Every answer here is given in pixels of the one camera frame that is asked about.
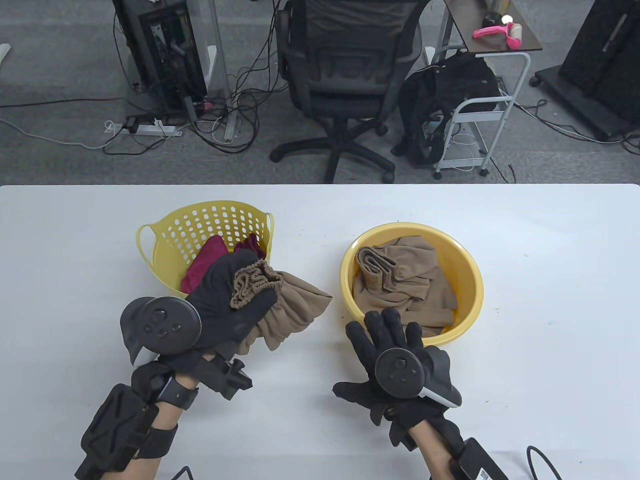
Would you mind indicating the person's right hand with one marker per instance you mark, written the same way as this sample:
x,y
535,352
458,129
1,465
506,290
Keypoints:
x,y
395,332

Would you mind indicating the person's left hand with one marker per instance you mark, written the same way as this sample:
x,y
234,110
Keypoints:
x,y
215,310

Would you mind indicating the black hand controller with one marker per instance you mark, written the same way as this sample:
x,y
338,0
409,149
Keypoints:
x,y
400,372
160,325

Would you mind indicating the tan shorts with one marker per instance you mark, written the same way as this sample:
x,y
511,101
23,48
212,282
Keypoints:
x,y
295,305
405,290

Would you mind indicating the maroon shorts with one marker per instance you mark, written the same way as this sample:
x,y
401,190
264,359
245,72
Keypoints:
x,y
202,265

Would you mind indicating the black right forearm box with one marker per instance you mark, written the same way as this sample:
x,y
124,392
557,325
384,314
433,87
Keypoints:
x,y
480,462

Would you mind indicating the person's left forearm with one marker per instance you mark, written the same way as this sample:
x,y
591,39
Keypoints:
x,y
150,465

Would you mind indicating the yellow plastic basin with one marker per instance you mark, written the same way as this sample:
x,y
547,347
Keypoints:
x,y
470,290

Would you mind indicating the yellow perforated plastic basket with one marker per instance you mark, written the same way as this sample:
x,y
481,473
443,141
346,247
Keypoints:
x,y
210,220

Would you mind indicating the black left wrist band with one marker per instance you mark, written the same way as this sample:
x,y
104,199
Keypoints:
x,y
177,395

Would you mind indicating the white power strip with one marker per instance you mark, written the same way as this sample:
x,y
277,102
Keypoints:
x,y
150,130

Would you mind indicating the black backpack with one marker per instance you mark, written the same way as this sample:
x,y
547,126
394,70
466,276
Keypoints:
x,y
440,95

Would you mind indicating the white rolling cart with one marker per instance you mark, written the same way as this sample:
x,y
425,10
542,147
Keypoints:
x,y
480,105

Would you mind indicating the black mesh office chair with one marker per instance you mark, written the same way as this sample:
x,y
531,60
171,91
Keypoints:
x,y
345,85

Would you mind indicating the black open computer tower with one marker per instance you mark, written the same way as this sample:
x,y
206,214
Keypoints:
x,y
165,55

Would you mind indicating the metal desk leg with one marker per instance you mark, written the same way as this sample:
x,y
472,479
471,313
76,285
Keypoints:
x,y
220,30

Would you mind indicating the pink plastic tool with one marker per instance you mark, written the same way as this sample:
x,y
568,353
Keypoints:
x,y
492,32

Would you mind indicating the small black round device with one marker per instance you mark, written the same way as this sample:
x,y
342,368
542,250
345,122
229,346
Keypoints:
x,y
492,19

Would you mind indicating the white object at edge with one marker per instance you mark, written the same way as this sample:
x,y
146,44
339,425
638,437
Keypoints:
x,y
4,52

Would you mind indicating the black wheeled stand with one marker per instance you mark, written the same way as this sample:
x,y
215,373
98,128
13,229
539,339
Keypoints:
x,y
595,65

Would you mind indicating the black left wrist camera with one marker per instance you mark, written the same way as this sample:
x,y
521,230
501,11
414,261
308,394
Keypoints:
x,y
230,380

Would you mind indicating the black left forearm mount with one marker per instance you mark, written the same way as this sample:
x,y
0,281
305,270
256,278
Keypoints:
x,y
115,430

